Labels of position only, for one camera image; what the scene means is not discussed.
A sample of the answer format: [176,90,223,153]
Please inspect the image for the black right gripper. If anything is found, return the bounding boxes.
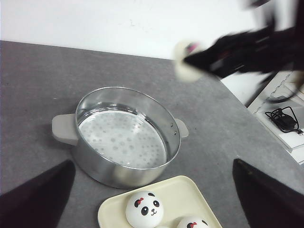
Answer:
[184,0,304,78]

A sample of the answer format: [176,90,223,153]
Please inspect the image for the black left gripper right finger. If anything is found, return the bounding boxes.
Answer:
[232,159,304,228]

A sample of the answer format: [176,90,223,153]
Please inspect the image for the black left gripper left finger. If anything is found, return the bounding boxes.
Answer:
[0,160,76,228]

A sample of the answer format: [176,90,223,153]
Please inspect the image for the white panda bun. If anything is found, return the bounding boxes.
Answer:
[177,216,209,228]
[125,191,164,228]
[173,40,203,83]

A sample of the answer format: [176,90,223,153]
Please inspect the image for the white shelf board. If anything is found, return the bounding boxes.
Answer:
[248,71,304,165]

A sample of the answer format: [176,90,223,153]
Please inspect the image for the cream rectangular tray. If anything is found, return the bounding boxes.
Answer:
[97,175,222,228]

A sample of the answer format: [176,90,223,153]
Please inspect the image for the stainless steel steamer pot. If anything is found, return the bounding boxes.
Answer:
[51,86,189,189]

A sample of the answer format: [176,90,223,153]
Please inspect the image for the black power adapter cable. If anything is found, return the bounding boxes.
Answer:
[264,105,304,136]

